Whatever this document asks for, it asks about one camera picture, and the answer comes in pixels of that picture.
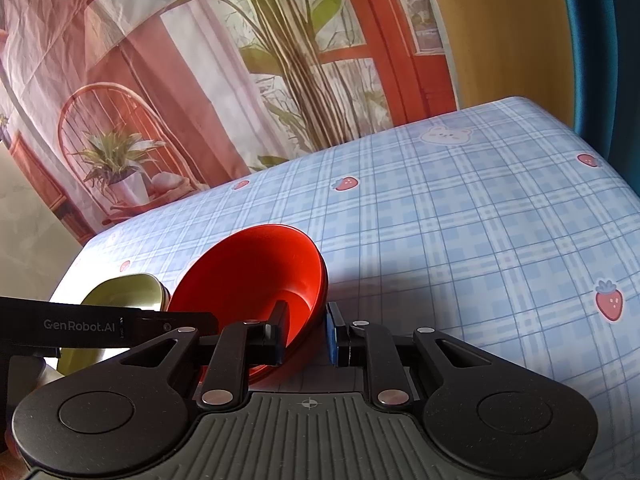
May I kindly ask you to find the green square bowl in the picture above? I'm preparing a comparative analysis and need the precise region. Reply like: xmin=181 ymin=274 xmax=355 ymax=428
xmin=56 ymin=272 xmax=169 ymax=377

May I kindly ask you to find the red bowl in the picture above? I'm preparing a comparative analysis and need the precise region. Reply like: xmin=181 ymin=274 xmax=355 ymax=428
xmin=167 ymin=224 xmax=330 ymax=387

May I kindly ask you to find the blue plaid strawberry tablecloth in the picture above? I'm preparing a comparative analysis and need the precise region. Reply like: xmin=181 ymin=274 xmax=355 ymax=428
xmin=47 ymin=95 xmax=640 ymax=480

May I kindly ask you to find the printed room scene backdrop cloth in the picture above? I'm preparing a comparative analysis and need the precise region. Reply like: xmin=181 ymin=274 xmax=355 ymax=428
xmin=0 ymin=0 xmax=460 ymax=247

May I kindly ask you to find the yellow wooden panel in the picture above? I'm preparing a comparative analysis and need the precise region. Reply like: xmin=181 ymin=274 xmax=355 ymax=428
xmin=420 ymin=0 xmax=576 ymax=126

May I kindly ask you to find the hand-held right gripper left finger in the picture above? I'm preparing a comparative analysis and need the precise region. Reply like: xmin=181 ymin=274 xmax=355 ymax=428
xmin=120 ymin=300 xmax=292 ymax=412

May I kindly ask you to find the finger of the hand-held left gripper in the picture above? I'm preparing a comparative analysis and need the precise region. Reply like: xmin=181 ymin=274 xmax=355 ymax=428
xmin=131 ymin=309 xmax=220 ymax=349

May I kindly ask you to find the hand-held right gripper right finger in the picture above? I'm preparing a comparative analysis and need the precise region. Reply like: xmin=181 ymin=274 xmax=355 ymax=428
xmin=325 ymin=302 xmax=502 ymax=410

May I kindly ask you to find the blue curtain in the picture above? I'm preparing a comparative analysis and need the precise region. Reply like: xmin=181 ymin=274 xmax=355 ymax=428
xmin=554 ymin=0 xmax=640 ymax=177

